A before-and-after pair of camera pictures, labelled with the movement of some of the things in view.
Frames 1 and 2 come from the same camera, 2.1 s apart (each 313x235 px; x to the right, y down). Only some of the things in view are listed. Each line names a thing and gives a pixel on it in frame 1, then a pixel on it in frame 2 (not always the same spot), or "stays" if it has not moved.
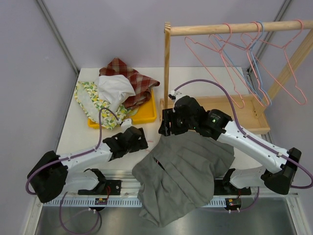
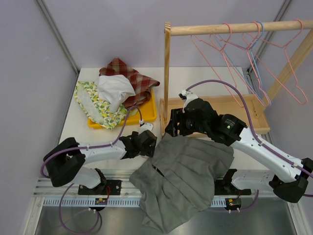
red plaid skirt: x=142 y=85 stays
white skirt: x=113 y=89 stays
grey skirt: x=177 y=176 stays
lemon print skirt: x=99 y=110 stays
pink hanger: x=229 y=75 → x=222 y=50
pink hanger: x=158 y=162 → x=157 y=169
